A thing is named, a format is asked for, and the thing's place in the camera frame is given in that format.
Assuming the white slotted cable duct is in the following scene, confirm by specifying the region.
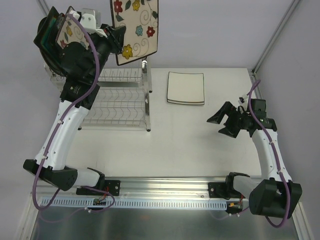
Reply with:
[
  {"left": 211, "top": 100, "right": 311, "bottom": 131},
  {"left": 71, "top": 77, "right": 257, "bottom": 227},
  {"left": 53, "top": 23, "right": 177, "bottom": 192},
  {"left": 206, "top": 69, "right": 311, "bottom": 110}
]
[{"left": 51, "top": 197, "right": 228, "bottom": 211}]

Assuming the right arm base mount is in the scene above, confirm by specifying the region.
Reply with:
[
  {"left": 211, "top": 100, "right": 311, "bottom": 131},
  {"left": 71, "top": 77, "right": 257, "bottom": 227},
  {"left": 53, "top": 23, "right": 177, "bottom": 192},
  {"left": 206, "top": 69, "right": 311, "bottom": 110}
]
[{"left": 208, "top": 182, "right": 231, "bottom": 200}]

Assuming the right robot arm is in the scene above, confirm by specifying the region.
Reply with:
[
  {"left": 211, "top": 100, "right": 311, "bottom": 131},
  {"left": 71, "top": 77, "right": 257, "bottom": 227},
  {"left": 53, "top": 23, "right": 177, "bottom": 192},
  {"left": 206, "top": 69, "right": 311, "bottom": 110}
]
[{"left": 207, "top": 98, "right": 303, "bottom": 219}]

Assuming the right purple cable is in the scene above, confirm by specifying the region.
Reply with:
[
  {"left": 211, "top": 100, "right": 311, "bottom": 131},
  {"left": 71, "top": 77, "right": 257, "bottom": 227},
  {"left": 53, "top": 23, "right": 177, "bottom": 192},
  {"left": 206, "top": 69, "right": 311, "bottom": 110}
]
[{"left": 209, "top": 79, "right": 292, "bottom": 228}]

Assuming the purple cable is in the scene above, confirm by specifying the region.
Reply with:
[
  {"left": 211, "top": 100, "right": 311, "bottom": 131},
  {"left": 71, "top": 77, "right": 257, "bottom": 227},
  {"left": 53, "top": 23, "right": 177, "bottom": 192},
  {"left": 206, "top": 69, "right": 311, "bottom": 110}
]
[
  {"left": 32, "top": 13, "right": 116, "bottom": 213},
  {"left": 209, "top": 79, "right": 292, "bottom": 228}
]

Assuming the cream floral square plate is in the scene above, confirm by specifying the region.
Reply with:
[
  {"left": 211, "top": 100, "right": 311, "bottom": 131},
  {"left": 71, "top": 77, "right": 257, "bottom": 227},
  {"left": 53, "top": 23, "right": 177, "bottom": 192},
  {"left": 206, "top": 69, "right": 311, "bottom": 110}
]
[{"left": 56, "top": 6, "right": 90, "bottom": 49}]

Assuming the round silver-rimmed cream plate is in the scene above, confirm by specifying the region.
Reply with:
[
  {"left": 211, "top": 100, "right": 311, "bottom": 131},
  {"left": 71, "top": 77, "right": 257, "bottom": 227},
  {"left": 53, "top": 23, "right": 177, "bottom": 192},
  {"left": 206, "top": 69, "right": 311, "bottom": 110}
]
[{"left": 33, "top": 16, "right": 66, "bottom": 76}]

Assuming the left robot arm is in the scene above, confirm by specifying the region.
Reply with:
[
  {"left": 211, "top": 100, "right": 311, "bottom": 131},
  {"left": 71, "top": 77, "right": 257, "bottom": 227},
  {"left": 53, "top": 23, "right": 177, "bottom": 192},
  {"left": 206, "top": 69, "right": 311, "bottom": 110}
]
[{"left": 23, "top": 24, "right": 126, "bottom": 195}]

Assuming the dark square teal-centre plate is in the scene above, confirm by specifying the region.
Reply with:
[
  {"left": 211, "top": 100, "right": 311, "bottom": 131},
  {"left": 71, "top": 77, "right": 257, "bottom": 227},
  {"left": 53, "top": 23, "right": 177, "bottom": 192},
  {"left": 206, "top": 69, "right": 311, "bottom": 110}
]
[{"left": 33, "top": 6, "right": 66, "bottom": 77}]

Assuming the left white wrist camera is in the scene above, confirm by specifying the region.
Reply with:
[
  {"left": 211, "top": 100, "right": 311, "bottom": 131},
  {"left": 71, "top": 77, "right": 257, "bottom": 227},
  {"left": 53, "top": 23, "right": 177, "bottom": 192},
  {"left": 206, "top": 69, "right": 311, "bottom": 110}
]
[{"left": 69, "top": 8, "right": 107, "bottom": 38}]

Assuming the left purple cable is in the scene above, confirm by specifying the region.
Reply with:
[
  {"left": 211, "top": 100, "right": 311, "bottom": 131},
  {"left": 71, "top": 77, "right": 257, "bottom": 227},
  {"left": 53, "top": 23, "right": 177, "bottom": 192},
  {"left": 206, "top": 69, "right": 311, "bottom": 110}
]
[{"left": 32, "top": 13, "right": 116, "bottom": 213}]

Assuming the aluminium frame rail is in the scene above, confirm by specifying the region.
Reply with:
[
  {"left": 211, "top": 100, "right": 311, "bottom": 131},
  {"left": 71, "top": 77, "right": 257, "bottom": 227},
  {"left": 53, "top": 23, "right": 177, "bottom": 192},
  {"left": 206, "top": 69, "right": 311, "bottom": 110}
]
[{"left": 29, "top": 174, "right": 301, "bottom": 202}]

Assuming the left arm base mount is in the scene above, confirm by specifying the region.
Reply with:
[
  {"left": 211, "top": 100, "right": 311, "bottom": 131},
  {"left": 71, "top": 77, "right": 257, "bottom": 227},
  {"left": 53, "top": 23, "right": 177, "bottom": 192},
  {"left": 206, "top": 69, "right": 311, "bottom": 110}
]
[{"left": 103, "top": 179, "right": 121, "bottom": 197}]

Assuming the stainless steel dish rack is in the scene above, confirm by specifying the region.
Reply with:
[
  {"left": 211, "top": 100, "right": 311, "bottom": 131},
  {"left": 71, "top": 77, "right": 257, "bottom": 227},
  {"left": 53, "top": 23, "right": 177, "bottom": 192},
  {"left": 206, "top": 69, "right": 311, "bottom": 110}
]
[{"left": 43, "top": 53, "right": 154, "bottom": 132}]

